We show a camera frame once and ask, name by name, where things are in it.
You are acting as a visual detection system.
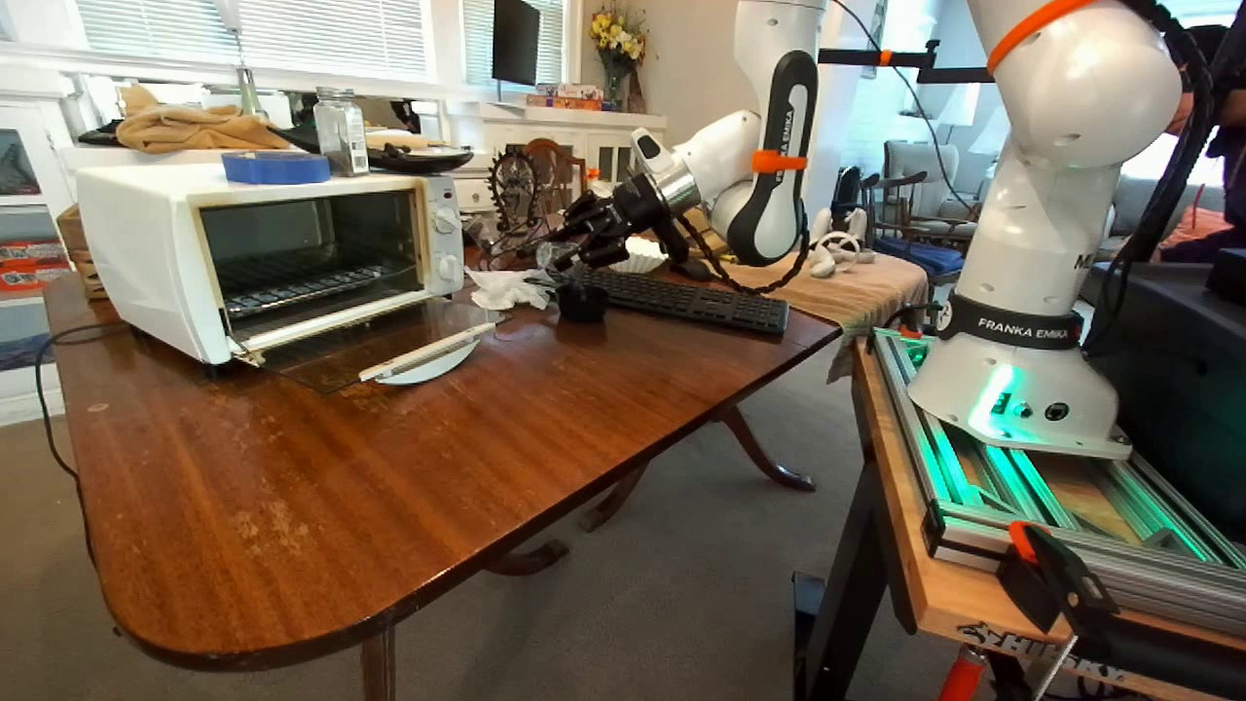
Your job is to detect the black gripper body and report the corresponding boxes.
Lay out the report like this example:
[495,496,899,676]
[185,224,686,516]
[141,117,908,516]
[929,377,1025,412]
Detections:
[568,171,676,265]

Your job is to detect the black measuring cup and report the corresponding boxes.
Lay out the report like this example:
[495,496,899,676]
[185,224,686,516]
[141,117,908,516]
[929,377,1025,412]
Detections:
[556,280,610,327]

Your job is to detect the dark carved ornament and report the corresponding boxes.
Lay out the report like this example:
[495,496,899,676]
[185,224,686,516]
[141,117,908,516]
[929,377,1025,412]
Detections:
[485,136,575,254]

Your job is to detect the white crumpled tissue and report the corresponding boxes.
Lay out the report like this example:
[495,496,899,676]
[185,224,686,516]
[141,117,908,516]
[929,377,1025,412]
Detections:
[462,265,560,314]

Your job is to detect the white low cabinet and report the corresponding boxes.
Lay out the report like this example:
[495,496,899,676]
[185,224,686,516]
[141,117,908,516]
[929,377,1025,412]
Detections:
[471,105,673,200]

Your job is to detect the black computer keyboard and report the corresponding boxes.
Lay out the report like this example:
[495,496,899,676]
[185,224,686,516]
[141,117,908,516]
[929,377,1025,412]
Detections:
[586,265,794,341]

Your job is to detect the vase with yellow flowers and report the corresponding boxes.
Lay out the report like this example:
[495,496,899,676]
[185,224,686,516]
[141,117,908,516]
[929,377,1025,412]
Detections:
[586,6,650,117]

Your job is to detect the black flat television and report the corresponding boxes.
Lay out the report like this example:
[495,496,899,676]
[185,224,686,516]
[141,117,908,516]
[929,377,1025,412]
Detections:
[485,0,543,89]

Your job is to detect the tan table runner cloth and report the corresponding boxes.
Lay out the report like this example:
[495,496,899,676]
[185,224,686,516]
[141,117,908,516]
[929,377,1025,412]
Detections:
[763,244,935,340]

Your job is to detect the tan crumpled cloth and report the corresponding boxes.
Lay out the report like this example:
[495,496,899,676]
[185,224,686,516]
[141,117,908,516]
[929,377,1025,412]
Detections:
[112,81,299,161]

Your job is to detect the white window blinds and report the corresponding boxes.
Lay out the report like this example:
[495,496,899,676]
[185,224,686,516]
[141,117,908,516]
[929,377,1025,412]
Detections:
[68,0,438,81]

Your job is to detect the white toaster oven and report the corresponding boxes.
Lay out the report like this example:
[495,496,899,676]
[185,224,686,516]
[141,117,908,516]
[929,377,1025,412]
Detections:
[74,161,501,390]

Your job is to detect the black stand leg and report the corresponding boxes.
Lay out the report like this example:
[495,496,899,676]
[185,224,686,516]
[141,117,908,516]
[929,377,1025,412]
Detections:
[789,453,899,701]

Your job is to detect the wooden table corner leg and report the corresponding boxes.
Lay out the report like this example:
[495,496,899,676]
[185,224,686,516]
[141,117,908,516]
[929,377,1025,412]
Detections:
[358,624,399,701]

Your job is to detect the wooden base board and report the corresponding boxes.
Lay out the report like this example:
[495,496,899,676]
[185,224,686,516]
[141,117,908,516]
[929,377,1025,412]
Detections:
[850,340,1246,654]

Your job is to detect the white bookshelf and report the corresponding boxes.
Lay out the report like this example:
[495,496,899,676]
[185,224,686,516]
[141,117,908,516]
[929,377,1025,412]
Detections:
[0,126,68,433]

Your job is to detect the black orange clamp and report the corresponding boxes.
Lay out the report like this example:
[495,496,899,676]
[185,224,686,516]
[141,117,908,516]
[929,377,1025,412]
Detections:
[992,516,1120,638]

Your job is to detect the black controller box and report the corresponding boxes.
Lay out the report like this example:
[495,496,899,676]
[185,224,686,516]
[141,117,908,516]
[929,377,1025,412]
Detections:
[1082,255,1246,542]

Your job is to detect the orange cushion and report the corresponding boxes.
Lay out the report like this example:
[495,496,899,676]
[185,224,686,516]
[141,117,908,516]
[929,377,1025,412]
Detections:
[1160,211,1236,265]

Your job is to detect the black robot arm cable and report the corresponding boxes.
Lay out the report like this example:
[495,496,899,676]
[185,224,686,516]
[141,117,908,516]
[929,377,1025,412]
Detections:
[665,207,813,298]

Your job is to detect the white ring-shaped controller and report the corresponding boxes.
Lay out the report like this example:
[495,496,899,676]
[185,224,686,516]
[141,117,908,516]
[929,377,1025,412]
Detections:
[803,228,870,280]

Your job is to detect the wooden table pedestal legs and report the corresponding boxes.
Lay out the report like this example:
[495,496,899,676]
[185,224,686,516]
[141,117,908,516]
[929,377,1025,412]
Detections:
[477,402,820,580]

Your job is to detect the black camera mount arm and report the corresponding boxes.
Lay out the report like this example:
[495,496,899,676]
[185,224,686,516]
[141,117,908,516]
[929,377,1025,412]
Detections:
[813,36,1004,85]

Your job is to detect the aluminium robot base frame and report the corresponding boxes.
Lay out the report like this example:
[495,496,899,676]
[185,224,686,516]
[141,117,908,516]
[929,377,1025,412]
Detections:
[869,323,1246,638]

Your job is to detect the black oven power cord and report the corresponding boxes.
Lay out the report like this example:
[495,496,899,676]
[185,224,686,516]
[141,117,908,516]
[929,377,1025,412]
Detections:
[32,319,105,576]

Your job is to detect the red clamp handle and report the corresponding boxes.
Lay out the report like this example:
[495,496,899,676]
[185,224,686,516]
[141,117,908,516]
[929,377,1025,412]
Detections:
[935,645,992,701]

